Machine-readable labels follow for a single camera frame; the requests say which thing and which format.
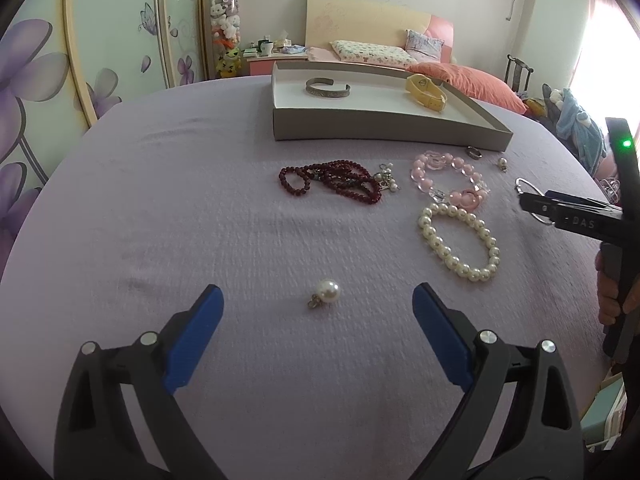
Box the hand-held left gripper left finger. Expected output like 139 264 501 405
54 284 236 480

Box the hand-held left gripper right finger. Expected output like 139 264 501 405
411 282 583 480

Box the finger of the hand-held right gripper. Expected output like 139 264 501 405
545 189 623 211
519 194 626 242

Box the thin silver hoop bangle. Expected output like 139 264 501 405
515 177 556 226

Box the white pearl bracelet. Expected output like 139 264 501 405
418 203 502 283

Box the large pearl pendant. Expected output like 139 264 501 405
306 279 342 311

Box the pink bead bracelet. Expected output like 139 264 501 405
410 151 492 211

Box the small pearl cluster charm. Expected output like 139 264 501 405
372 162 401 193

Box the dark red bead necklace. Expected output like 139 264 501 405
278 159 383 207

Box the grey cardboard tray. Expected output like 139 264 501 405
271 61 515 153

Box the person's right hand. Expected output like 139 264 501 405
595 252 640 337

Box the blue plush robe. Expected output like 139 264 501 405
555 87 608 173

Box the grey plush toy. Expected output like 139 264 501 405
542 85 566 111

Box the dark wooden chair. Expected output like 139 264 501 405
504 54 535 93

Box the folded orange duvet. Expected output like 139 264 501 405
406 61 528 115

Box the teal storage box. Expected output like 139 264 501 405
582 375 627 451

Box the yellow wristwatch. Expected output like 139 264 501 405
404 74 448 112

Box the purple patterned pillow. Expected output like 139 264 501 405
404 29 446 63

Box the floral white pillow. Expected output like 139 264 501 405
330 40 418 68

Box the cream and pink headboard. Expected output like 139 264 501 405
306 0 455 63

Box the pink and white nightstand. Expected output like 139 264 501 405
245 45 308 77

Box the pink bed mattress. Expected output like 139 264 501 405
307 46 416 68

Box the floral sliding door wardrobe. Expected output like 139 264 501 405
0 0 208 271

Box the clear tube of plush toys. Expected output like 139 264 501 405
207 0 242 80

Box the silver cuff bracelet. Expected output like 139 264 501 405
306 78 352 101

